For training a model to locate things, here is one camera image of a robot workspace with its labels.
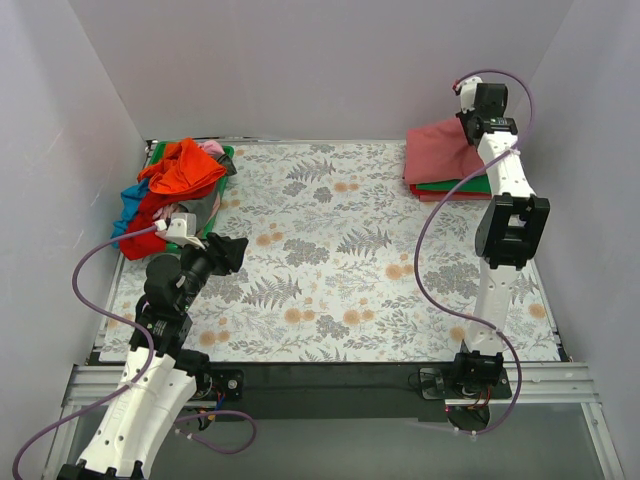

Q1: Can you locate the dusty rose t-shirt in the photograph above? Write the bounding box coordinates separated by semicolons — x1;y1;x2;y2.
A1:
403;117;484;185

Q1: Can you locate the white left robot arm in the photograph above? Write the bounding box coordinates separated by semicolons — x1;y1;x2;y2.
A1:
58;233;248;479

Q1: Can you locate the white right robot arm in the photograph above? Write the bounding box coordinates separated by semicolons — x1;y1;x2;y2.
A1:
452;76;550;398

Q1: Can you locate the red crumpled t-shirt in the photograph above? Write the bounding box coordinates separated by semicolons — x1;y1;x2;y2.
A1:
119;192;173;261

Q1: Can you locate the grey crumpled t-shirt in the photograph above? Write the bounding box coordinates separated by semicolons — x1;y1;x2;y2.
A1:
179;153;237;234

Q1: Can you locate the green folded t-shirt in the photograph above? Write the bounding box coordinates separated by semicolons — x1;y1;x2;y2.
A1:
410;174;491;194

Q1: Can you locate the orange crumpled t-shirt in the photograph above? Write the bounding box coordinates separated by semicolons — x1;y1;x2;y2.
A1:
137;138;226;196

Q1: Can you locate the blue crumpled t-shirt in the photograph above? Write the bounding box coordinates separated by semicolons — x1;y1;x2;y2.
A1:
111;178;149;238

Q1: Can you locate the pink folded t-shirt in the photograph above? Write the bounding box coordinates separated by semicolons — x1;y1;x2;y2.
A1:
418;192;491;203

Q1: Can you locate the red folded t-shirt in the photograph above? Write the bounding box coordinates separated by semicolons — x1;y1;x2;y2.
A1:
409;182;491;201

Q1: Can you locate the light pink crumpled t-shirt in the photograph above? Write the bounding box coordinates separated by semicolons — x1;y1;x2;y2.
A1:
153;140;224;220

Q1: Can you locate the floral patterned table mat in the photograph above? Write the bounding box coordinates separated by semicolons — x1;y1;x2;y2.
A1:
98;140;571;364

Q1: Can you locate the green plastic laundry tray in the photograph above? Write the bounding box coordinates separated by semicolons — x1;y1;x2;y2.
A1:
146;140;236;252

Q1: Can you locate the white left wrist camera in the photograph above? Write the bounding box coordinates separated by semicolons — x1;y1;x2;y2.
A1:
154;212;205;249

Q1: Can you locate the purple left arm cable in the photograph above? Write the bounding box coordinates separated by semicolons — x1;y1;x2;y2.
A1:
10;223;257;480

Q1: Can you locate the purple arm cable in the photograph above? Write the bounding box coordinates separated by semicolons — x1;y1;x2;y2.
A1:
414;68;536;436
10;223;257;480

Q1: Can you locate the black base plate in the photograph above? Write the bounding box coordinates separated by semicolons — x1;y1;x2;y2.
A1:
184;362;514;422

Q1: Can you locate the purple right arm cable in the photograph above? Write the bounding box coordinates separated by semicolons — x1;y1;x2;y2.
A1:
414;68;536;436

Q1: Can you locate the aluminium frame rail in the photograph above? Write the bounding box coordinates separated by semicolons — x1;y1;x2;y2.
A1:
444;362;625;479

